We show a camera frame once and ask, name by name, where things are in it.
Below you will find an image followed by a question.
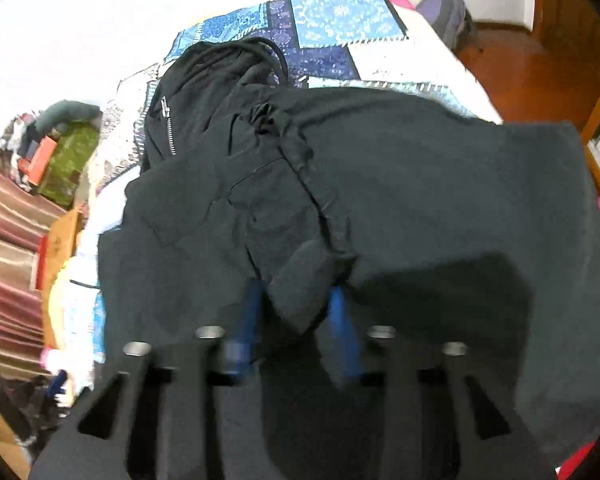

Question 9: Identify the black zip hoodie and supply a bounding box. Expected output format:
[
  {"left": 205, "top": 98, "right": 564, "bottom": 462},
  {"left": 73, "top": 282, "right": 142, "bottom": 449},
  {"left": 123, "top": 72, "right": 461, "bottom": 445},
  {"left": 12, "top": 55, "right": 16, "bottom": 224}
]
[{"left": 98, "top": 38, "right": 600, "bottom": 479}]

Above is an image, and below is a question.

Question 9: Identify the brown cardboard box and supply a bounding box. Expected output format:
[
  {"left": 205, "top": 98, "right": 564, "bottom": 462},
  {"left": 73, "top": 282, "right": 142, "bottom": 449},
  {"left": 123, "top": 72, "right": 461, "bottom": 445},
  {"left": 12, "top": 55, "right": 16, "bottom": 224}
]
[{"left": 38, "top": 208, "right": 82, "bottom": 348}]

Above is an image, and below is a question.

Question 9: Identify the red striped curtain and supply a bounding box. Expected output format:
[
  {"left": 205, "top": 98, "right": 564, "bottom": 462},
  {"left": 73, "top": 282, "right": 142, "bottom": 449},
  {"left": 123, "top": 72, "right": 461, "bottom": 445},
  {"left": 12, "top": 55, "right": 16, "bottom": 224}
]
[{"left": 0, "top": 166, "right": 64, "bottom": 380}]

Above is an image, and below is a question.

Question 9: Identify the orange shoe box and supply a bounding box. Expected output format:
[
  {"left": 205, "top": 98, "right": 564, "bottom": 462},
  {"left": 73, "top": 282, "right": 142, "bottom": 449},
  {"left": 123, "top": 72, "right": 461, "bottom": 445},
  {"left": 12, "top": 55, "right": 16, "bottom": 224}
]
[{"left": 18, "top": 136, "right": 57, "bottom": 186}]

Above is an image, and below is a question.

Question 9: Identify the green patterned storage bag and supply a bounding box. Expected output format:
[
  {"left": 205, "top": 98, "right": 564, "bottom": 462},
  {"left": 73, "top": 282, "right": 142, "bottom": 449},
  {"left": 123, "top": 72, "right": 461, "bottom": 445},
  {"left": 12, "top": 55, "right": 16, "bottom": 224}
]
[{"left": 36, "top": 122, "right": 99, "bottom": 209}]

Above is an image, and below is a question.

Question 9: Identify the dark grey stuffed cushion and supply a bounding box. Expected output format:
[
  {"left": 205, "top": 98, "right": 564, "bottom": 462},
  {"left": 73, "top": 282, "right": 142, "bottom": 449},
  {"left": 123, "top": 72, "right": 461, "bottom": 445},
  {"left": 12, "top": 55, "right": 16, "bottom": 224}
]
[{"left": 26, "top": 100, "right": 100, "bottom": 136}]

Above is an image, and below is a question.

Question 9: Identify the colourful patchwork quilt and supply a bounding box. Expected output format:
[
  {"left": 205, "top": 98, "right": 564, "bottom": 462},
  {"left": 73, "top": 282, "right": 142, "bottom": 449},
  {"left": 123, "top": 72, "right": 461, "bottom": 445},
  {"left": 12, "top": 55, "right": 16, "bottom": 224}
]
[{"left": 44, "top": 0, "right": 504, "bottom": 396}]

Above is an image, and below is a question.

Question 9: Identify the grey purple backpack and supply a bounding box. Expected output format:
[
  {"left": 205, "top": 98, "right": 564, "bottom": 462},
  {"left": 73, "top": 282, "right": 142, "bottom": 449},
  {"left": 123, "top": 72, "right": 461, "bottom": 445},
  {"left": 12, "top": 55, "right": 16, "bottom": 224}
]
[{"left": 416, "top": 0, "right": 477, "bottom": 51}]

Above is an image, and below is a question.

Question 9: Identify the brown wooden door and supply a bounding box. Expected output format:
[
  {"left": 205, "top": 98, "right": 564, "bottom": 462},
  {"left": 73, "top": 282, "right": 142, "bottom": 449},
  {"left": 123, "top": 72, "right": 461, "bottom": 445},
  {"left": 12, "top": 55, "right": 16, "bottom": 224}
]
[{"left": 531, "top": 0, "right": 600, "bottom": 65}]

